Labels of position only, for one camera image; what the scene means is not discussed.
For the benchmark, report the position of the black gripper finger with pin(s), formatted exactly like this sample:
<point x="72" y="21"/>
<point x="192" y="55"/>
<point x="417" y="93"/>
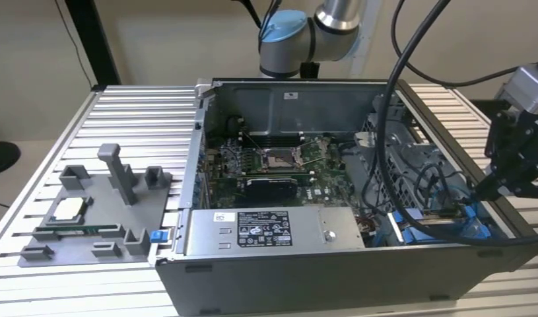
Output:
<point x="489" y="190"/>
<point x="533" y="189"/>

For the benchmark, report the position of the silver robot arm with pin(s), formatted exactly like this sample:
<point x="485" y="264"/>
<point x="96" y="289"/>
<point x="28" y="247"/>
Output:
<point x="291" y="49"/>

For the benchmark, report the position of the metal disk bay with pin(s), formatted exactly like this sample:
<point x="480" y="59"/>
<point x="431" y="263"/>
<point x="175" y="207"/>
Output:
<point x="409" y="155"/>

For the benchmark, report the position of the black RAM slot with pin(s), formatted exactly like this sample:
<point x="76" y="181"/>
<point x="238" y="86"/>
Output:
<point x="274" y="176"/>
<point x="274" y="170"/>
<point x="268" y="141"/>
<point x="268" y="134"/>

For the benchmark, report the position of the silver power supply unit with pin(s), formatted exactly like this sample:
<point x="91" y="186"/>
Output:
<point x="339" y="218"/>

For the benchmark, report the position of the green motherboard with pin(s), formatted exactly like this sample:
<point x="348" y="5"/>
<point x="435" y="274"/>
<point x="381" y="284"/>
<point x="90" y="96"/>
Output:
<point x="326" y="188"/>

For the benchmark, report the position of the thin metal locking lever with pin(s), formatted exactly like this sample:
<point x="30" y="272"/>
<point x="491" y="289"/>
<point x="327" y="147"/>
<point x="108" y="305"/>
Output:
<point x="315" y="160"/>

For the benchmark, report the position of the CPU socket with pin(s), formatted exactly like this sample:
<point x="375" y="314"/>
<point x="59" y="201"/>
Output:
<point x="278" y="162"/>

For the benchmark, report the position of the black graphics card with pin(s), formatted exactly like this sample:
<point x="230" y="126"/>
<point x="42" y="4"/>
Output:
<point x="271" y="191"/>

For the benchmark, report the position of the dark grey PC case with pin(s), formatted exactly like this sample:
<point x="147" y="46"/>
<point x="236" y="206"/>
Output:
<point x="295" y="284"/>

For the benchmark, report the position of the blue case latch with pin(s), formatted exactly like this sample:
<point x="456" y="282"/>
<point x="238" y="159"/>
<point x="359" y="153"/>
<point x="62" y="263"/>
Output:
<point x="159" y="236"/>

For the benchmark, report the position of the grey parts rack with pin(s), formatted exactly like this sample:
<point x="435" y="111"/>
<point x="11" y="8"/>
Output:
<point x="102" y="211"/>

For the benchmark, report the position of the green RAM stick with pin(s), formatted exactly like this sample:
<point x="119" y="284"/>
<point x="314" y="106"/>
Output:
<point x="88" y="229"/>

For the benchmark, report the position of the silver CPU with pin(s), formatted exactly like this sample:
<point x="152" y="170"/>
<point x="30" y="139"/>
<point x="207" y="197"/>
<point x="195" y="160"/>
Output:
<point x="70" y="209"/>

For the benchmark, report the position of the black round stand foot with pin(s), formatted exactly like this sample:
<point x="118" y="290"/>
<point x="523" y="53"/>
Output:
<point x="2" y="158"/>

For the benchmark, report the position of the black upright post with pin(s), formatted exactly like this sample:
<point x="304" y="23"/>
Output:
<point x="95" y="43"/>

